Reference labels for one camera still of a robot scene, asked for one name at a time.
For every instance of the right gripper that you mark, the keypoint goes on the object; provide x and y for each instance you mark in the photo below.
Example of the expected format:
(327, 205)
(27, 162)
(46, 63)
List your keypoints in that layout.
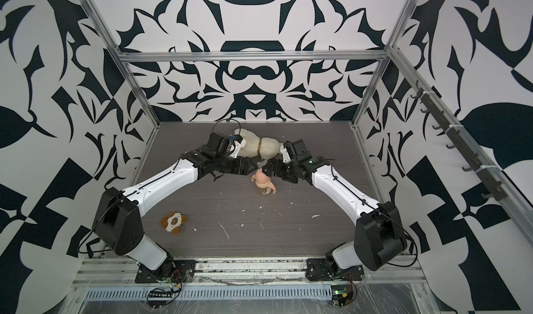
(277, 169)

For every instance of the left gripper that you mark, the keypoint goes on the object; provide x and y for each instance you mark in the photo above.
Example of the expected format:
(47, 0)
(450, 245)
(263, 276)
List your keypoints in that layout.
(241, 162)

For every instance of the pink bottle cap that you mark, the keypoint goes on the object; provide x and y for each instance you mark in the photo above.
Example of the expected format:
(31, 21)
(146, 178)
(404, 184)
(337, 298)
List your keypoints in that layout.
(260, 179)

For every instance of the clear baby bottle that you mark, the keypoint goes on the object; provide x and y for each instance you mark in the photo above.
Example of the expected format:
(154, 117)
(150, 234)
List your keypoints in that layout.
(265, 191)

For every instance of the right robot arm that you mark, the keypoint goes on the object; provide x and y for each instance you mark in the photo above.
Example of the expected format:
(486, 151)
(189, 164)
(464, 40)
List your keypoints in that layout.
(379, 233)

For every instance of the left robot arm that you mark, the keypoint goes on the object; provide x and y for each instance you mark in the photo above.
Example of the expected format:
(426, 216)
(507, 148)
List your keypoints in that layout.
(118, 220)

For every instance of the white bone tag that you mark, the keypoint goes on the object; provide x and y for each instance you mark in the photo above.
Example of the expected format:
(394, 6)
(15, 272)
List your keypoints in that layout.
(263, 163)

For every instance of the white plush dog toy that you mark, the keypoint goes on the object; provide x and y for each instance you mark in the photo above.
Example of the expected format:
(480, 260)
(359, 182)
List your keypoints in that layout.
(255, 146)

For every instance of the brown white small toy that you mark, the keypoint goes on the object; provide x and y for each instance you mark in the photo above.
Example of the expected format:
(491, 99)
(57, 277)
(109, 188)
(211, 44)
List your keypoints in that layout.
(173, 222)

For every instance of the right electronics board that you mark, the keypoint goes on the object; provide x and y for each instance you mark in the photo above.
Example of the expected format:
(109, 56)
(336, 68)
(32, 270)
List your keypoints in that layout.
(343, 295)

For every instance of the electronics board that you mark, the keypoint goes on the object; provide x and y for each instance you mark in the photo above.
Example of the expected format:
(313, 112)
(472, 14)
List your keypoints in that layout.
(159, 297)
(343, 295)

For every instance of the left electronics board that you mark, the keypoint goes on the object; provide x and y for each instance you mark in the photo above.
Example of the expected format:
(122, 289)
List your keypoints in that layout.
(159, 297)

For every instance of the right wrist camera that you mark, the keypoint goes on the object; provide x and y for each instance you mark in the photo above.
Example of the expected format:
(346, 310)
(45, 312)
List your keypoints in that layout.
(285, 154)

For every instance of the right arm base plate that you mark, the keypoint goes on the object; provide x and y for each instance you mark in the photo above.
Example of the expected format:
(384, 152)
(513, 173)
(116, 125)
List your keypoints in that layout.
(326, 270)

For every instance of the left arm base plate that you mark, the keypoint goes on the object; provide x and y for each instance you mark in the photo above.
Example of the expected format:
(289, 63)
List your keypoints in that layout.
(176, 271)

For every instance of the black wall hook rail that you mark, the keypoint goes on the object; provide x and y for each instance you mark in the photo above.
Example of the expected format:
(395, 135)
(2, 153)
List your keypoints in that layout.
(463, 142)

